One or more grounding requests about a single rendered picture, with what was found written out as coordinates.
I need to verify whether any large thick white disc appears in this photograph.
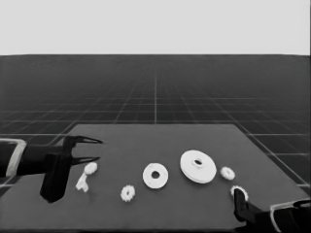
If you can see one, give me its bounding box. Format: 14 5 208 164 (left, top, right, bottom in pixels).
179 149 218 184

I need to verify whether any white round carrier with hole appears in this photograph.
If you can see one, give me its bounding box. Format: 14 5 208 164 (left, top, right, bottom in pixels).
142 162 169 189

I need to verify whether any small white T-shaped piece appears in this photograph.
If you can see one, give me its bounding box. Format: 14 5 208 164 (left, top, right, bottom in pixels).
75 171 90 193

